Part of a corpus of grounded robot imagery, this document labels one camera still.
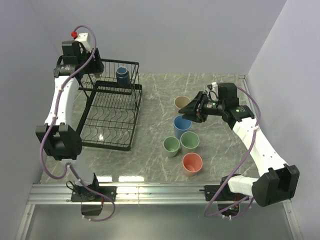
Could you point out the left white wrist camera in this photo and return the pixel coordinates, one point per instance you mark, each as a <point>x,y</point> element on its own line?
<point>83,38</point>

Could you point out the pink plastic cup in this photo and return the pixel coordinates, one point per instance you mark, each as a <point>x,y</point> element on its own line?
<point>192,163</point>

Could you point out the dark blue glazed mug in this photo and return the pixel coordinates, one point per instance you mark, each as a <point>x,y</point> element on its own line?
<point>122,76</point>

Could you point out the beige plastic cup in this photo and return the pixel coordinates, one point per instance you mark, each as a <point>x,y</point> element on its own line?
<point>180,102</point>

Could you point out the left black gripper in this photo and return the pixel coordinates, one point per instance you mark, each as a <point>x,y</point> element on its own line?
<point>97,65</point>

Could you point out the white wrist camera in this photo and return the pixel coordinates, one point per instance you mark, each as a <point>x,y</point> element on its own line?
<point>211,87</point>
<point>83,38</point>

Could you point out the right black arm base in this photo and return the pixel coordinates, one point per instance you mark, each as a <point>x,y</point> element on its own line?
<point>211,190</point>

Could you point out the olive ceramic mug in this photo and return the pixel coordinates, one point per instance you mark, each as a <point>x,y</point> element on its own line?
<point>98,74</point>

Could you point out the aluminium mounting rail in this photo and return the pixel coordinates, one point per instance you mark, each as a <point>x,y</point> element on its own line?
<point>137,193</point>

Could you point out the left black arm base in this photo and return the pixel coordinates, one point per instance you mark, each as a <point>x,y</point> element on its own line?
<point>81,194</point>

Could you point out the black wire dish rack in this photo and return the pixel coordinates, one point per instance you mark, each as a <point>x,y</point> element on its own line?
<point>111,111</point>

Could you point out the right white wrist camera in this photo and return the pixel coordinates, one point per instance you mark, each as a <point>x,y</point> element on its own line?
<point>211,87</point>

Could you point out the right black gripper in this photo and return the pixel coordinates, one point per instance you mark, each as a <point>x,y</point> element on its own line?
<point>193,112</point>

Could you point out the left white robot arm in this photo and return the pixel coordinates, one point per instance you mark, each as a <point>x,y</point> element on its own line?
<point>57,137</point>

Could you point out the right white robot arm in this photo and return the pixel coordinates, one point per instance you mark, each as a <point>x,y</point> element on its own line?
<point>277,180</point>

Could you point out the small green plastic cup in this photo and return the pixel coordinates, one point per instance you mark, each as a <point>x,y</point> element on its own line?
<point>171,146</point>

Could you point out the large green plastic cup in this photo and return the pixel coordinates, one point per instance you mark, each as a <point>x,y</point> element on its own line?
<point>189,141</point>

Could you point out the blue plastic cup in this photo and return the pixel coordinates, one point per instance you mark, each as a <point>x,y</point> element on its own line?
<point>181,126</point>

